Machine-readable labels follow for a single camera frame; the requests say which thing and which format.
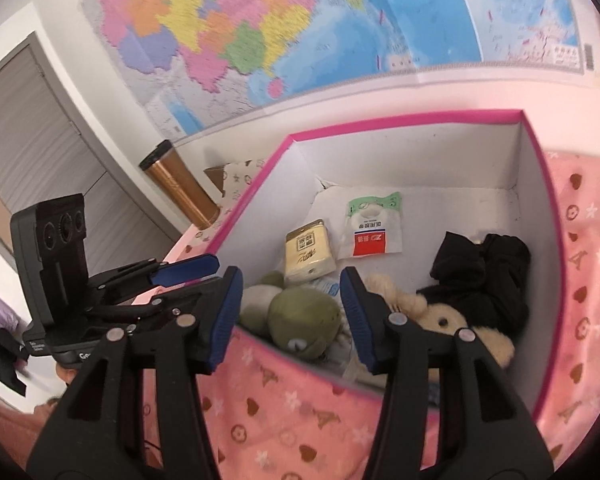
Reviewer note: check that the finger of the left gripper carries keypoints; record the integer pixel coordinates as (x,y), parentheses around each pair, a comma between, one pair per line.
(185,271)

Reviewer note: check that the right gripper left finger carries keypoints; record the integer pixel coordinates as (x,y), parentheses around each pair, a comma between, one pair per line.
(134,410)

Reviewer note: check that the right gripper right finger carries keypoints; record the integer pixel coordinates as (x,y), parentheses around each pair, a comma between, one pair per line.
(485,430)

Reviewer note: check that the beige teddy bear plush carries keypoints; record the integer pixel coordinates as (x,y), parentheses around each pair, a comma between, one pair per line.
(439,318)

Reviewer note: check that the green frog plush toy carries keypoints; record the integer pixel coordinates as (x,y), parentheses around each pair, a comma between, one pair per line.
(299,320)

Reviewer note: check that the yellow tissue pack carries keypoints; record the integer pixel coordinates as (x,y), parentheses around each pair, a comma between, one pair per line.
(308,254)

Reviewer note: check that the black fabric scrunchie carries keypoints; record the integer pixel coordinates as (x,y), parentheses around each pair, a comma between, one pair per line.
(486,282)

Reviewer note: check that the red white sachet pack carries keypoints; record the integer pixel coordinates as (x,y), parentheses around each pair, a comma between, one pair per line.
(373,227)

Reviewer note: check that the pink sleeved left forearm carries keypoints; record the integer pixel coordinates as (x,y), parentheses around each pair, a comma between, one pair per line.
(19,431)

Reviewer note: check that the person's left hand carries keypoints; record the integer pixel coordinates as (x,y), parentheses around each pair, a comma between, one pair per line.
(66,375)

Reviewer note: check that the dark hanging jacket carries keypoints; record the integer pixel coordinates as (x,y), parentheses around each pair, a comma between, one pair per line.
(12,355)

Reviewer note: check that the brown wooden headboard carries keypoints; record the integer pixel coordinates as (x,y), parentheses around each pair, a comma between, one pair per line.
(217,175)

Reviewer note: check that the copper thermos tumbler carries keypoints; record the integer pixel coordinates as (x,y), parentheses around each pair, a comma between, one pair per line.
(165,167)

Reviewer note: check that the grey wooden door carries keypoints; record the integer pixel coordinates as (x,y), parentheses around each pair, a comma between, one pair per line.
(47,150)

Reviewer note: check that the pink patterned blanket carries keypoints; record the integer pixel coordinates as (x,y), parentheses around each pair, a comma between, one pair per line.
(271,418)

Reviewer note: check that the pink cardboard box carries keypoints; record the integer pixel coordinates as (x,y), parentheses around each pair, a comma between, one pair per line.
(472,172)

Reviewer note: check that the colourful wall map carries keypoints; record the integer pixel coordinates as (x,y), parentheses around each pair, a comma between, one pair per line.
(194,64)

